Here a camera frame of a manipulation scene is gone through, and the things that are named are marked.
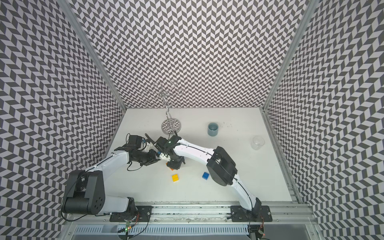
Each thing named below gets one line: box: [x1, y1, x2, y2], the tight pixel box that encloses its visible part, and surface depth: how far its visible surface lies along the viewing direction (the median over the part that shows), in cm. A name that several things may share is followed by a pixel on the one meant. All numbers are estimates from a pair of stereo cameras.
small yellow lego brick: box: [171, 174, 179, 182], surface depth 85 cm
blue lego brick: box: [202, 172, 210, 180], surface depth 86 cm
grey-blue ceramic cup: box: [207, 122, 219, 137], surface depth 104 cm
